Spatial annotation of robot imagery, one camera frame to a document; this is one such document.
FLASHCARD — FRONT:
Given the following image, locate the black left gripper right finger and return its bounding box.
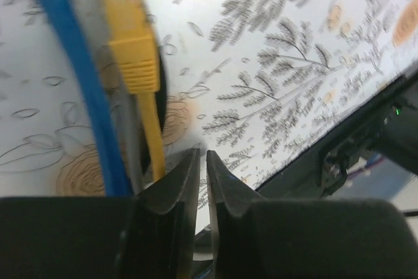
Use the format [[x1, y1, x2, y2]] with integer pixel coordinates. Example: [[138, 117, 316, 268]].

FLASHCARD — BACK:
[[206, 150, 417, 278]]

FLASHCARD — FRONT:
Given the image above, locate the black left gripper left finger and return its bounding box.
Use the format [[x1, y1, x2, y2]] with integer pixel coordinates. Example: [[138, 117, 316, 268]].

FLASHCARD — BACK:
[[1, 149, 200, 278]]

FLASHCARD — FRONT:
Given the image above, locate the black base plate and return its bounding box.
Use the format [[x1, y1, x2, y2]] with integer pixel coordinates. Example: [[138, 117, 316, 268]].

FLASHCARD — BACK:
[[256, 73, 417, 198]]

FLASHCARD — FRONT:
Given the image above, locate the floral table mat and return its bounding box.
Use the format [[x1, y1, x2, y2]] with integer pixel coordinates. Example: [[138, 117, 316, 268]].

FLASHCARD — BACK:
[[0, 0, 418, 260]]

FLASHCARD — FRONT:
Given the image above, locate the grey ethernet cable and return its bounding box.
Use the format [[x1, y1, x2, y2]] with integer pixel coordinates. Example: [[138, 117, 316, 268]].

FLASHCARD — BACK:
[[65, 0, 144, 193]]

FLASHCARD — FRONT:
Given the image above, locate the yellow ethernet cable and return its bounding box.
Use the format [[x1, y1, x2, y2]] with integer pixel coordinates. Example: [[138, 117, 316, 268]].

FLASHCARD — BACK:
[[103, 0, 167, 182]]

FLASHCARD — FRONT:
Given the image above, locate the blue ethernet cable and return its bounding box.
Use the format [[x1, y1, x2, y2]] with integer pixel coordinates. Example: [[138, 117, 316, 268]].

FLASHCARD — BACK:
[[18, 0, 133, 197]]

